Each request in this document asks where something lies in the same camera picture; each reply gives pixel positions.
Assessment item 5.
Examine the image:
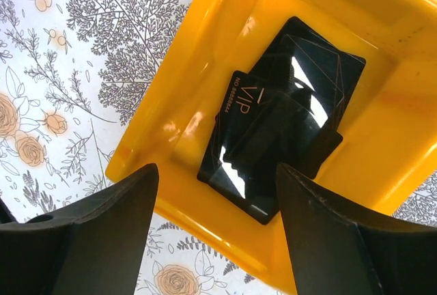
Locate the floral patterned table mat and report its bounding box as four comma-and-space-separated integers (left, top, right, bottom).
1, 0, 436, 294

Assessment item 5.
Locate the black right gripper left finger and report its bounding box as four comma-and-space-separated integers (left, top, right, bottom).
1, 163, 159, 294

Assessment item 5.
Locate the black card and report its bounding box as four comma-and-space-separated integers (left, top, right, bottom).
197, 71, 293, 225
250, 16, 366, 129

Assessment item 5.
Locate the yellow plastic bin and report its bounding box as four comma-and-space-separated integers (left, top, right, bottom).
106, 0, 436, 294

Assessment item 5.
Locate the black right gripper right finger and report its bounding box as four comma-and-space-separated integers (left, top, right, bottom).
276, 163, 436, 294

